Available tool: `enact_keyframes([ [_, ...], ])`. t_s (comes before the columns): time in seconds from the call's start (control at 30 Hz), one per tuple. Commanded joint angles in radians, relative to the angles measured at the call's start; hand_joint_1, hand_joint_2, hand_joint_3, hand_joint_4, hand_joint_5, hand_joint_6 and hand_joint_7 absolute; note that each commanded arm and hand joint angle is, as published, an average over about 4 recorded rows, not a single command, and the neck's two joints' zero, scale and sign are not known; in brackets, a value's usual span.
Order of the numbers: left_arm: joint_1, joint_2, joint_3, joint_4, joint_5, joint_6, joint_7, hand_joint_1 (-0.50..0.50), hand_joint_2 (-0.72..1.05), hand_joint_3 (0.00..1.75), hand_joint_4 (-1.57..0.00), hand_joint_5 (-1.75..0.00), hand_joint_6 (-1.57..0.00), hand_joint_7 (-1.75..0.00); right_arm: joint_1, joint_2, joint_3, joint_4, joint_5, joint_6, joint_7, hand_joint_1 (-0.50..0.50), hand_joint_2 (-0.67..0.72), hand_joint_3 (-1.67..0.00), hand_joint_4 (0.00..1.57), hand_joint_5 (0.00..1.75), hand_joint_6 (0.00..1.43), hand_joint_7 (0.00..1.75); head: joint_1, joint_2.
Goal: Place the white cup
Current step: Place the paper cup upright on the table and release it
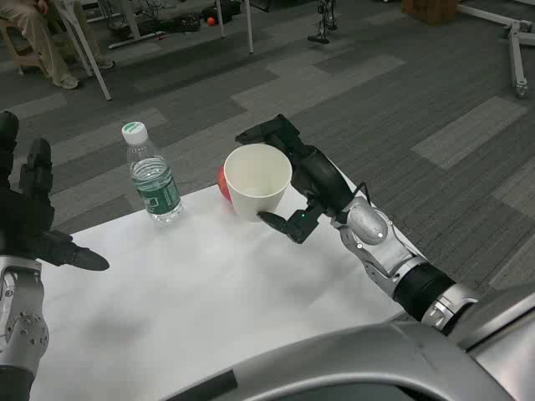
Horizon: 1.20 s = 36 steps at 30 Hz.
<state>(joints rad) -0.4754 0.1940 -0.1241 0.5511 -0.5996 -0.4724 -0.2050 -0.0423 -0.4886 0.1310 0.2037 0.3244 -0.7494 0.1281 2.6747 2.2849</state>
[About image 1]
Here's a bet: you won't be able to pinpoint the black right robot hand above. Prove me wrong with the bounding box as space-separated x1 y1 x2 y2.
235 113 356 245

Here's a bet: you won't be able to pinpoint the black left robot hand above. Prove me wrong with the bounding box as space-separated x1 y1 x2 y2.
0 110 111 272

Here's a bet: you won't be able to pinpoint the white paper cup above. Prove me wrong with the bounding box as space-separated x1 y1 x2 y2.
223 143 293 224

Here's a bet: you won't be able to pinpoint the red apple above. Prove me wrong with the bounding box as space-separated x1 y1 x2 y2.
216 165 233 204

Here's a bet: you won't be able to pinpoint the clear water bottle green label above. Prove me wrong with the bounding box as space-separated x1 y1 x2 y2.
120 121 185 227

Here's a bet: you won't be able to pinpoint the black floor stand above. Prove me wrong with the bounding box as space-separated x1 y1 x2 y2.
307 0 338 44

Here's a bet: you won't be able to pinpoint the white thin table leg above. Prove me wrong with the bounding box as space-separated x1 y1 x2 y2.
243 0 255 55
214 0 227 39

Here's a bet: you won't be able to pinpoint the beige plastic stool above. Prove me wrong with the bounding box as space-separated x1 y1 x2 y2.
0 16 48 77

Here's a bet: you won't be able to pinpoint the white slanted table leg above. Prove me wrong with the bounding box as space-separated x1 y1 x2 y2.
53 0 114 102

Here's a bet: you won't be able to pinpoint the seated person beige trousers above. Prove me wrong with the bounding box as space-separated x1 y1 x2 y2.
0 0 115 90

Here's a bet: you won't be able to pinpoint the silver robot chest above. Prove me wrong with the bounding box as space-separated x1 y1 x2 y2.
156 290 535 401

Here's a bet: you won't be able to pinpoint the black equipment pile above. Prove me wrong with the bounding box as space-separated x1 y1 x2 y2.
171 11 206 33

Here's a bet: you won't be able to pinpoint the white desk leg with foot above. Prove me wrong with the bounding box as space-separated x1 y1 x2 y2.
107 0 141 51

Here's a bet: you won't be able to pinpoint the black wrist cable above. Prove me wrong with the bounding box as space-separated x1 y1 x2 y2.
353 181 374 206

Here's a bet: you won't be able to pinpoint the white metal frame stand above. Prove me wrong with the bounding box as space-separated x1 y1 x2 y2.
455 2 535 100

